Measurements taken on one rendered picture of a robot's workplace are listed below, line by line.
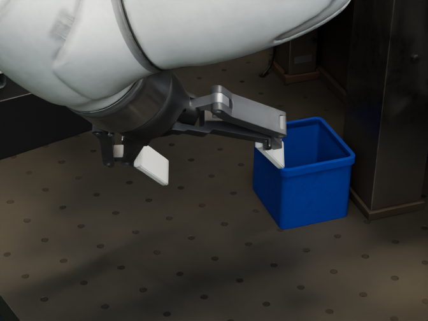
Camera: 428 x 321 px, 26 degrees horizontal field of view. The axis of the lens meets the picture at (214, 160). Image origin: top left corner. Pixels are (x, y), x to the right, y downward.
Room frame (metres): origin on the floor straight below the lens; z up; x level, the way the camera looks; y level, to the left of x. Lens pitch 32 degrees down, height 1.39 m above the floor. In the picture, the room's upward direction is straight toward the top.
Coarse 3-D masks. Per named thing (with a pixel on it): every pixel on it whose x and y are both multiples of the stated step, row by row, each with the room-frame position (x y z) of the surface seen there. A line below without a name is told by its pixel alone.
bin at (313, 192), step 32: (288, 128) 1.04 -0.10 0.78; (320, 128) 1.05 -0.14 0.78; (256, 160) 1.01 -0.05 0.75; (288, 160) 1.04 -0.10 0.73; (320, 160) 1.04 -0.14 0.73; (352, 160) 0.96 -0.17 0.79; (256, 192) 1.01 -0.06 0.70; (288, 192) 0.93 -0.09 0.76; (320, 192) 0.95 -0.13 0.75; (288, 224) 0.93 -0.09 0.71
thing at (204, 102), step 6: (204, 96) 0.75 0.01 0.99; (210, 96) 0.75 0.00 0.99; (216, 96) 0.75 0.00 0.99; (222, 96) 0.75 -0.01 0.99; (192, 102) 0.75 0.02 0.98; (198, 102) 0.75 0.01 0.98; (204, 102) 0.75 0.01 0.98; (210, 102) 0.75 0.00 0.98; (216, 102) 0.74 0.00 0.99; (222, 102) 0.74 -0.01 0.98; (228, 102) 0.75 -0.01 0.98; (198, 108) 0.75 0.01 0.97; (204, 108) 0.75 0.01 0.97; (210, 108) 0.75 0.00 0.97
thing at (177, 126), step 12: (204, 120) 0.77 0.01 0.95; (216, 120) 0.77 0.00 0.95; (168, 132) 0.75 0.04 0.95; (180, 132) 0.75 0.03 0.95; (192, 132) 0.76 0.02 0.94; (204, 132) 0.76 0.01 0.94; (216, 132) 0.77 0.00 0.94; (228, 132) 0.77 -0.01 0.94; (240, 132) 0.77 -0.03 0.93; (252, 132) 0.78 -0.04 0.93; (264, 144) 0.78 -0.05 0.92
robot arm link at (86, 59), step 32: (0, 0) 0.59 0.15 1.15; (32, 0) 0.59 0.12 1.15; (64, 0) 0.60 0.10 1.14; (96, 0) 0.61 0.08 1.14; (0, 32) 0.59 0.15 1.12; (32, 32) 0.59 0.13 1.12; (64, 32) 0.60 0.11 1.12; (96, 32) 0.60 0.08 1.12; (128, 32) 0.60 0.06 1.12; (0, 64) 0.61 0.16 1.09; (32, 64) 0.60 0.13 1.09; (64, 64) 0.60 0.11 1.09; (96, 64) 0.61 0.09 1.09; (128, 64) 0.61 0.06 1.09; (64, 96) 0.63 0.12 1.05; (96, 96) 0.63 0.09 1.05
